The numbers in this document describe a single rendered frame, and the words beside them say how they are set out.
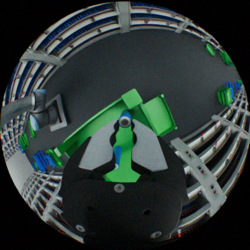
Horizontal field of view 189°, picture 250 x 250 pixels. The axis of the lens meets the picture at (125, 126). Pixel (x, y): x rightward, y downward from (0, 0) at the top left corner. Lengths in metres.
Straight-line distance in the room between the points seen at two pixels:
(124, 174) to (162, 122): 0.56
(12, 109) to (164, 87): 1.09
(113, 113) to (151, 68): 0.60
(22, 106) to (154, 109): 0.98
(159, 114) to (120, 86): 0.38
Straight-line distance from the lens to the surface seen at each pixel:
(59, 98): 0.87
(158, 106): 0.70
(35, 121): 0.76
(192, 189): 0.53
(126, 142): 0.20
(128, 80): 0.68
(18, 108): 0.65
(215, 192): 0.55
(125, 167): 0.25
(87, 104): 0.74
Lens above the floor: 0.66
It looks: 72 degrees down
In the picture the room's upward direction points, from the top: 173 degrees counter-clockwise
